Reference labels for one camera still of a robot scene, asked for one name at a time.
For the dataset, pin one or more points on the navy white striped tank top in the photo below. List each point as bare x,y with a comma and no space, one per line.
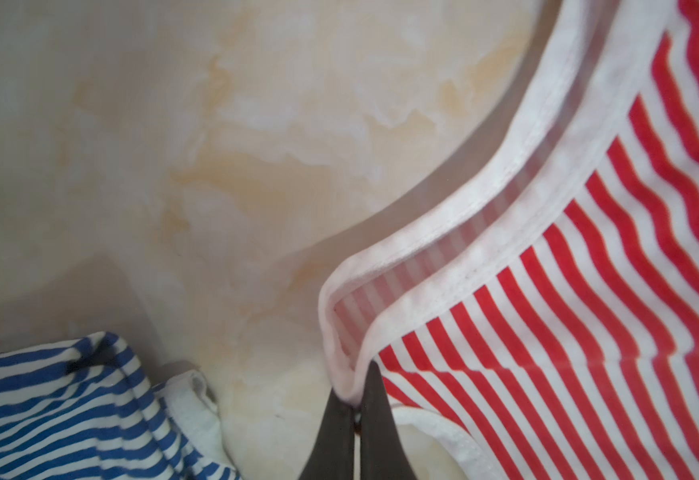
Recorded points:
86,409

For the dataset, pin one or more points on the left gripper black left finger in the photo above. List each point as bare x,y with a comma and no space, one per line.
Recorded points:
333,455

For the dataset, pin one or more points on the red white striped tank top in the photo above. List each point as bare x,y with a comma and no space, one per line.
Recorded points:
542,321

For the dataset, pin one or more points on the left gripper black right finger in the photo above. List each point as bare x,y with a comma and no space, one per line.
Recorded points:
382,455

